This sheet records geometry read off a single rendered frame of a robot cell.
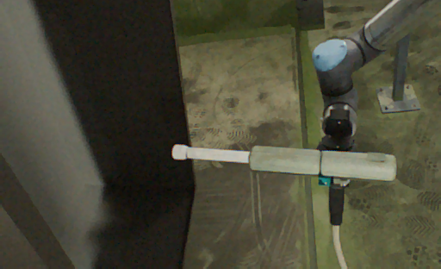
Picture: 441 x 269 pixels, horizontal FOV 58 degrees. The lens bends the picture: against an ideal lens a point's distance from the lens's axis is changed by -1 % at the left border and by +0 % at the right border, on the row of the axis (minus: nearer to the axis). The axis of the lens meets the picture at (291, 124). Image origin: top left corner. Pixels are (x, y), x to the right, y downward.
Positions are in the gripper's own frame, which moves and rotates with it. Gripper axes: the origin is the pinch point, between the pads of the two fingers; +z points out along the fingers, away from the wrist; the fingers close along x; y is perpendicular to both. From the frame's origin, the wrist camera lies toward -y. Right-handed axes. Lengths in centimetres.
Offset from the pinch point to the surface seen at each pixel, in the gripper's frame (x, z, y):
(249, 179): 39, -62, 67
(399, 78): -28, -116, 42
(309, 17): 25, -191, 41
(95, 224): 68, -3, 30
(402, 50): -27, -114, 25
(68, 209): 76, -4, 26
